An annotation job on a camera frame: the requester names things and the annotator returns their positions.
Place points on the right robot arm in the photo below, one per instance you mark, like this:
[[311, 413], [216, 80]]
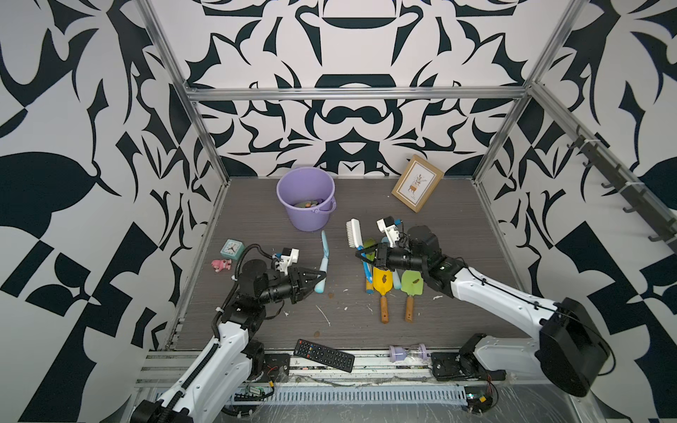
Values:
[[562, 342]]

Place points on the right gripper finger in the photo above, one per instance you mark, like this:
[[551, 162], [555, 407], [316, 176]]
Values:
[[367, 260], [368, 250]]

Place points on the white blue cleaning brush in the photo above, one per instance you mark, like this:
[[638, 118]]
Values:
[[355, 241]]

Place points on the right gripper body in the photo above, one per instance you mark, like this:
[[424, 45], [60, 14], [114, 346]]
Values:
[[398, 258]]

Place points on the green trowel yellow handle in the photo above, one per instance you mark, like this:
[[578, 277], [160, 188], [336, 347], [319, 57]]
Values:
[[369, 289]]

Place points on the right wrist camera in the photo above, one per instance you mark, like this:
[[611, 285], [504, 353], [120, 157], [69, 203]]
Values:
[[391, 230]]

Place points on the purple sand timer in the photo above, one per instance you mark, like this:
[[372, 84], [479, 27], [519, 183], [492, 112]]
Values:
[[417, 351]]

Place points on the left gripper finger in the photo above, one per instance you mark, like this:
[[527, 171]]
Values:
[[301, 293], [306, 275]]

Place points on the yellow scoop trowel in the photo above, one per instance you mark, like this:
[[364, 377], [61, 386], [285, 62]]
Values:
[[383, 283]]

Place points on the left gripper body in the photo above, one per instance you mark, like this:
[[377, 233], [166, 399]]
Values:
[[278, 290]]

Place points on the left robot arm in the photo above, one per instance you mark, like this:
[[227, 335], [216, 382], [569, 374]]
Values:
[[232, 356]]

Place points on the black remote control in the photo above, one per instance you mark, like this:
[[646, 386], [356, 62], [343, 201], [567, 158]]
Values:
[[326, 356]]

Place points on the light green small trowel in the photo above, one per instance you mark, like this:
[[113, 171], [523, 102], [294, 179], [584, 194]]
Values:
[[412, 284]]

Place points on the purple plastic bucket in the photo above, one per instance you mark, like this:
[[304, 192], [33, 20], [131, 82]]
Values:
[[307, 193]]

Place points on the pink toy figure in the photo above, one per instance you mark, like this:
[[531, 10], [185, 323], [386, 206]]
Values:
[[221, 265]]

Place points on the wooden picture frame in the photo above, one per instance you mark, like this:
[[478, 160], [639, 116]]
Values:
[[417, 183]]

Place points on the wall hook rail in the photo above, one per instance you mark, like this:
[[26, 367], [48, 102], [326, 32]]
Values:
[[621, 180]]

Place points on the light blue scoop trowel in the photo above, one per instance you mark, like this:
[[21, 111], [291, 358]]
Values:
[[319, 288]]

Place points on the light blue pointed trowel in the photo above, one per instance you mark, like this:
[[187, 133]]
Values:
[[395, 275]]

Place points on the small teal alarm clock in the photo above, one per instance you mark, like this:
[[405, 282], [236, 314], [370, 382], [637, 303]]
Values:
[[232, 249]]

